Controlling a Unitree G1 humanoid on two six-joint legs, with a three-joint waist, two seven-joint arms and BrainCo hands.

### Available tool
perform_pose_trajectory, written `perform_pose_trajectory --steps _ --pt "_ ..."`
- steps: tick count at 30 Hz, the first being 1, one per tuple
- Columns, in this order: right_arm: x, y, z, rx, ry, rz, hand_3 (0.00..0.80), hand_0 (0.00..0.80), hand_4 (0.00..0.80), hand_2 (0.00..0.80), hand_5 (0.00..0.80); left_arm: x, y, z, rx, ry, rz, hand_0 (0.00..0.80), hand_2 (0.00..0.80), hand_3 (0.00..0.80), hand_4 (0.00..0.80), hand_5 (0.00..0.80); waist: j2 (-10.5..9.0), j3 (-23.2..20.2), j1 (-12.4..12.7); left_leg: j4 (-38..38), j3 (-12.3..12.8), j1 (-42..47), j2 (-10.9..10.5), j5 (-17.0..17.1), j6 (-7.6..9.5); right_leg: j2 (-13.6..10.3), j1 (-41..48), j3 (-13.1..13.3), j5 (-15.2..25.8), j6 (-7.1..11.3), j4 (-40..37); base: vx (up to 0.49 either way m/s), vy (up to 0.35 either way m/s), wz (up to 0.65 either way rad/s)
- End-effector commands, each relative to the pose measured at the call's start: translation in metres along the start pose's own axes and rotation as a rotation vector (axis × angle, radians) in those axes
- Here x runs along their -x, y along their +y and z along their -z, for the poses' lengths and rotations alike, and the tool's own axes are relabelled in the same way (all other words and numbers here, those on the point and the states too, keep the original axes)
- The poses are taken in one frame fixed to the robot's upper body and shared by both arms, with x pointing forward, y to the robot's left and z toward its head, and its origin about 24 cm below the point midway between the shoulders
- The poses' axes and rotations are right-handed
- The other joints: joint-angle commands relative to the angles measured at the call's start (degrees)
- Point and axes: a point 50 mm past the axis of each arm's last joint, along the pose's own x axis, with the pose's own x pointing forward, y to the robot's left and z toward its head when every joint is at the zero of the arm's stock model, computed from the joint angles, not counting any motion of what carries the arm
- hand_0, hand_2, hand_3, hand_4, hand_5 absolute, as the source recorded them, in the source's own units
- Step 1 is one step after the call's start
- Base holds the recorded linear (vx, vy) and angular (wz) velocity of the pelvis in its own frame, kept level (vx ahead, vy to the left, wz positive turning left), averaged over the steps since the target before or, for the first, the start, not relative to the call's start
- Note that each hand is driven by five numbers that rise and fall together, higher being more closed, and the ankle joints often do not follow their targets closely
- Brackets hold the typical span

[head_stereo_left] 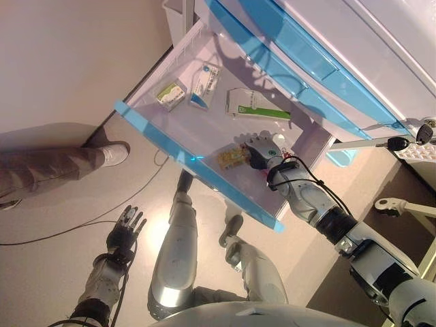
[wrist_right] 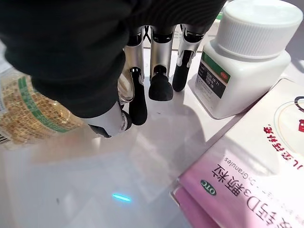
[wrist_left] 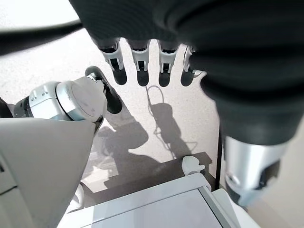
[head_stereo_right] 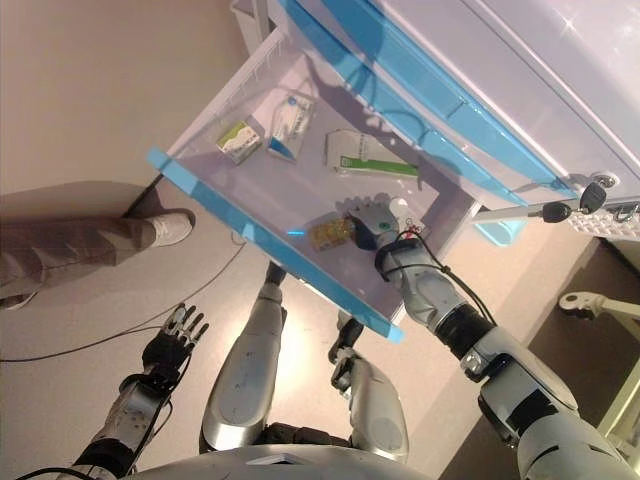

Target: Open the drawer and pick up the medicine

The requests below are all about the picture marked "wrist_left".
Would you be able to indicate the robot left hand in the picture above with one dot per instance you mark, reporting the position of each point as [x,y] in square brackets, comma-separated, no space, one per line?
[237,59]

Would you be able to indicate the small white plastic piece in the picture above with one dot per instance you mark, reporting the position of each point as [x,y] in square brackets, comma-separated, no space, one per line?
[190,164]

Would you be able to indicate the white medical cart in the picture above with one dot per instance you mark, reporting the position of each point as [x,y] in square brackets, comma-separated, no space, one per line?
[142,209]

